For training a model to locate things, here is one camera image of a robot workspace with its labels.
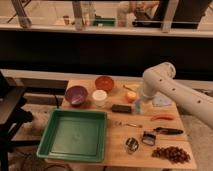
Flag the red bowl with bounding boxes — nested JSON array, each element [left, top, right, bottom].
[[95, 76, 114, 92]]

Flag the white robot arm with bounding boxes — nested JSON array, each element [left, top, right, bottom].
[[139, 62, 213, 129]]

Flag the green plastic tray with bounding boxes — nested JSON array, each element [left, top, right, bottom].
[[37, 109, 107, 162]]

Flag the white cup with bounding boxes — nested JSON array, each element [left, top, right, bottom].
[[92, 90, 107, 107]]

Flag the black rectangular block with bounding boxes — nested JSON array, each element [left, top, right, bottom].
[[111, 104, 132, 113]]

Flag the orange fruit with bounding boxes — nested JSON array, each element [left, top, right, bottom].
[[125, 91, 137, 103]]

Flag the yellow banana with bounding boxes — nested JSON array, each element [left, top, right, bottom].
[[123, 84, 139, 92]]

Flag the purple bowl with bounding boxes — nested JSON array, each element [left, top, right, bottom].
[[65, 85, 88, 106]]

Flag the silver fork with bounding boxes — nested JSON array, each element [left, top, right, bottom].
[[113, 121, 143, 128]]

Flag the orange carrot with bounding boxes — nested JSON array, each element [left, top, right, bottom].
[[150, 114, 175, 121]]

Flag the small metal cup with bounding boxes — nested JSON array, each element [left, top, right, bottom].
[[125, 137, 139, 154]]

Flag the square metal cutter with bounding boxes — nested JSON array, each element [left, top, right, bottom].
[[142, 131, 156, 146]]

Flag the pile of brown nuts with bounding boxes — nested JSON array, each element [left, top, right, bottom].
[[152, 146, 190, 163]]

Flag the black side table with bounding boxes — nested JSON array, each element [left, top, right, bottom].
[[0, 72, 39, 171]]

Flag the black handled knife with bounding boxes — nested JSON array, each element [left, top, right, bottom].
[[153, 127, 184, 135]]

